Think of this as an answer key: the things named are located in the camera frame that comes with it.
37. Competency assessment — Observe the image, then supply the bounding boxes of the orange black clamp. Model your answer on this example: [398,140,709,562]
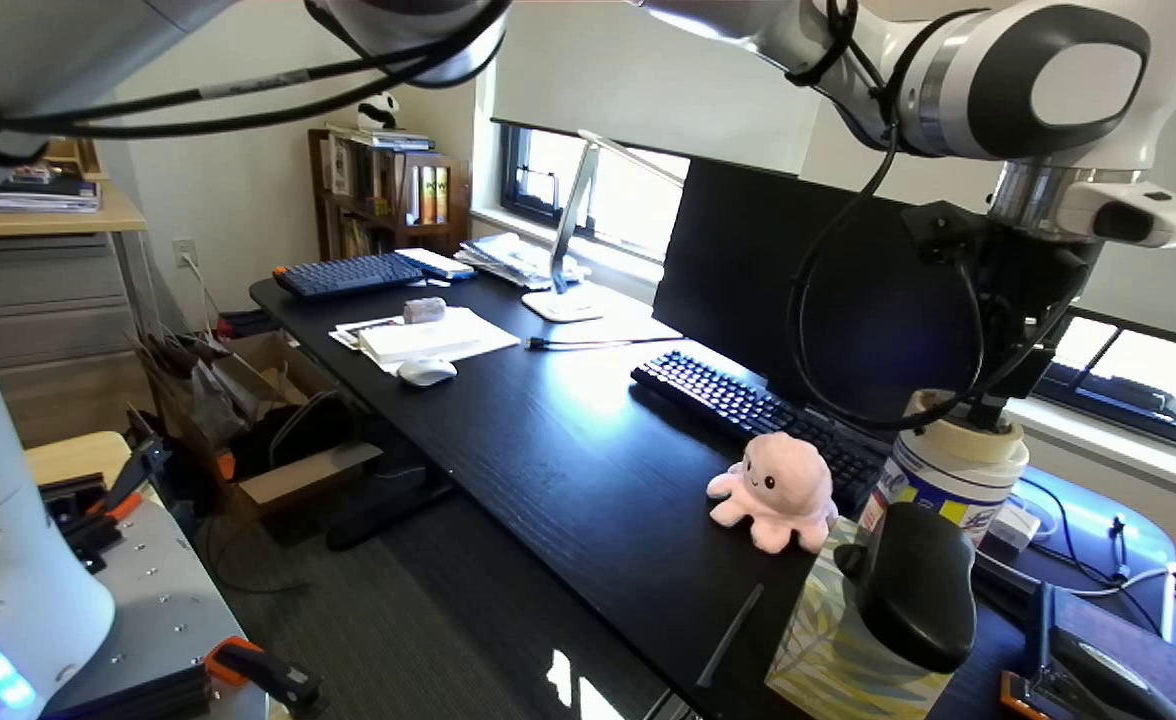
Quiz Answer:
[198,630,327,720]
[36,436,175,560]

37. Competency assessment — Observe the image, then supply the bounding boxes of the books pile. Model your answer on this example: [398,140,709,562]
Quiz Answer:
[0,156,107,221]

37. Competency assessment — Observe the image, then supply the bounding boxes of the large white window blind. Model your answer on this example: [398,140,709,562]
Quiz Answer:
[489,0,828,179]

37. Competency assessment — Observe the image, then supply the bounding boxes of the dark wooden bookshelf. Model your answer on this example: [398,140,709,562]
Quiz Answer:
[304,125,478,262]

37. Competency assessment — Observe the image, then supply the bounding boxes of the black backlit keyboard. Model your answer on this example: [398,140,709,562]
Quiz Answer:
[629,342,891,517]

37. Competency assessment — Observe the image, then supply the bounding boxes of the patterned tissue box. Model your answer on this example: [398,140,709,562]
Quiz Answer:
[760,519,961,720]

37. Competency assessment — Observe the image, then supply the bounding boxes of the pink octopus plush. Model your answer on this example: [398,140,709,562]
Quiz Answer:
[702,426,843,560]

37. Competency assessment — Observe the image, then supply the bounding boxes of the small white box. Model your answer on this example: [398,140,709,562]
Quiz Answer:
[983,501,1047,560]

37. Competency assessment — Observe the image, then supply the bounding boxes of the blue binder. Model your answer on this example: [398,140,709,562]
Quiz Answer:
[274,249,431,304]

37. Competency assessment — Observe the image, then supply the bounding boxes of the white paper sheets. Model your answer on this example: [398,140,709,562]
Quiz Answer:
[323,304,526,380]

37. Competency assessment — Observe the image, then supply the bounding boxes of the white desk lamp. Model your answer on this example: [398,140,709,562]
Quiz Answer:
[521,130,649,327]

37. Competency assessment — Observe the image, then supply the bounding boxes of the open cardboard box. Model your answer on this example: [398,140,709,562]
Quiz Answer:
[136,327,387,519]

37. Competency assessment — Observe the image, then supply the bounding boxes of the grey bandage roll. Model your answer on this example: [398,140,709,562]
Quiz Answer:
[402,292,453,327]

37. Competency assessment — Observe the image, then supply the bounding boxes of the white computer mouse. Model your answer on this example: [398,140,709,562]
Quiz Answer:
[392,350,463,392]

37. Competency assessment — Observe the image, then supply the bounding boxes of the black computer mouse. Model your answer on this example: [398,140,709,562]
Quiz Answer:
[854,501,983,677]

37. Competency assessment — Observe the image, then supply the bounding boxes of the white wipes canister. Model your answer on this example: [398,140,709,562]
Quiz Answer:
[864,397,1036,550]

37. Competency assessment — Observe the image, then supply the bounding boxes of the grey dresser with wooden top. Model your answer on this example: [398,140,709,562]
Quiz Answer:
[0,137,158,449]

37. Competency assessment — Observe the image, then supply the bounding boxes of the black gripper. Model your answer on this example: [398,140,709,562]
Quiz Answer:
[910,197,1103,436]

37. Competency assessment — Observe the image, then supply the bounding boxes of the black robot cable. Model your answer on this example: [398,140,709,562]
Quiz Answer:
[0,0,1100,438]

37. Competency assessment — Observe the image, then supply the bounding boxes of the black computer monitor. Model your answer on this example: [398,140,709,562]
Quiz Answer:
[649,150,1007,433]

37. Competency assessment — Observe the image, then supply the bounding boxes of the wooden robot mounting table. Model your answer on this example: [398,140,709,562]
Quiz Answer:
[21,424,275,720]

